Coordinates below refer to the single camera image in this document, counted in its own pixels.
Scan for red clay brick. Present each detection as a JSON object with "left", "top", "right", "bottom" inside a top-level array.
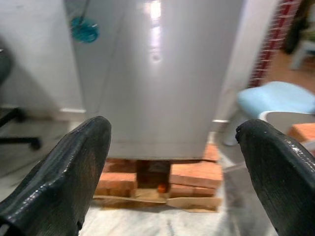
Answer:
[
  {"left": 103, "top": 158, "right": 137, "bottom": 175},
  {"left": 94, "top": 172, "right": 137, "bottom": 197},
  {"left": 203, "top": 144, "right": 220, "bottom": 163},
  {"left": 287, "top": 122, "right": 315, "bottom": 146},
  {"left": 169, "top": 183, "right": 218, "bottom": 198},
  {"left": 169, "top": 162, "right": 223, "bottom": 189}
]

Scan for black office chair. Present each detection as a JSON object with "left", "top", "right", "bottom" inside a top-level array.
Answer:
[{"left": 0, "top": 36, "right": 42, "bottom": 150}]

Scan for teal round brush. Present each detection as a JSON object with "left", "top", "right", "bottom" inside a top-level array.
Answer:
[{"left": 70, "top": 0, "right": 100, "bottom": 44}]

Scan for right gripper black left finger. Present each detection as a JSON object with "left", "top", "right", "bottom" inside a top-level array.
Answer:
[{"left": 0, "top": 116, "right": 112, "bottom": 236}]

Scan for light blue plastic stool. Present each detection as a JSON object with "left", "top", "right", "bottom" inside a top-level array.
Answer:
[{"left": 222, "top": 81, "right": 315, "bottom": 146}]

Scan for silver fridge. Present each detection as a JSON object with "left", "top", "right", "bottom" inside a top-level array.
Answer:
[{"left": 64, "top": 0, "right": 248, "bottom": 162}]

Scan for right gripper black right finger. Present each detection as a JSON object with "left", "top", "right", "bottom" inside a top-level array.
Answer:
[{"left": 235, "top": 119, "right": 315, "bottom": 236}]

